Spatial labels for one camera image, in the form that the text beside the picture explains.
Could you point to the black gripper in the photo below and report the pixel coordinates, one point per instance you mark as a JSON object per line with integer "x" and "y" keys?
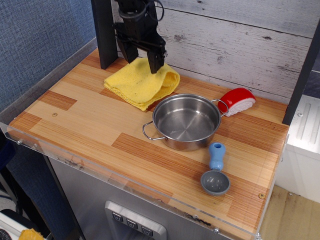
{"x": 138, "y": 30}

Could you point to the yellow cloth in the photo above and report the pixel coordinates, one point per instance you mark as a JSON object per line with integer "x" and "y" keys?
{"x": 135, "y": 83}

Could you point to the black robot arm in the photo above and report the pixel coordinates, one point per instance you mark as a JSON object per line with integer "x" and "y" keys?
{"x": 138, "y": 30}

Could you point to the stainless steel pot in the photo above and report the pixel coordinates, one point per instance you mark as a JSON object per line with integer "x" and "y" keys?
{"x": 185, "y": 122}

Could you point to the red and white sushi toy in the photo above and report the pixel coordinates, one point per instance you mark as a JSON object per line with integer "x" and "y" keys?
{"x": 235, "y": 101}

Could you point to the blue and grey scoop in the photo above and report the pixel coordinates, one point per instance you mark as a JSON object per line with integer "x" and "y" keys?
{"x": 214, "y": 181}

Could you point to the stainless steel cabinet front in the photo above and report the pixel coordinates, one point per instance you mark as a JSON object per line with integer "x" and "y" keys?
{"x": 87, "y": 195}

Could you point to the clear acrylic front guard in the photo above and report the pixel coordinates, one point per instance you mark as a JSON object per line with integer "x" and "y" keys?
{"x": 111, "y": 144}

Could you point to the silver dispenser button panel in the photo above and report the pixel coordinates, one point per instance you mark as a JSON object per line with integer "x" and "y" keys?
{"x": 129, "y": 225}

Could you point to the white appliance at right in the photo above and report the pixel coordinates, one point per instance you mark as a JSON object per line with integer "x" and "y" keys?
{"x": 299, "y": 167}

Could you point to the yellow object bottom left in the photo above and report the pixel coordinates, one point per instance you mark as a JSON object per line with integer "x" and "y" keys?
{"x": 30, "y": 234}

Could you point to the dark left vertical post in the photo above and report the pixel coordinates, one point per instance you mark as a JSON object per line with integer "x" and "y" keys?
{"x": 105, "y": 32}

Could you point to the dark vertical post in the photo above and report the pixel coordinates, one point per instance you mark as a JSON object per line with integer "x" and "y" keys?
{"x": 303, "y": 77}
{"x": 105, "y": 32}

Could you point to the grey left side rail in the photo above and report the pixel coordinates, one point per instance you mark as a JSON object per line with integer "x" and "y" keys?
{"x": 37, "y": 90}

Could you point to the dark right vertical post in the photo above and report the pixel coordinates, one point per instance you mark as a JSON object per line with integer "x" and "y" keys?
{"x": 303, "y": 77}

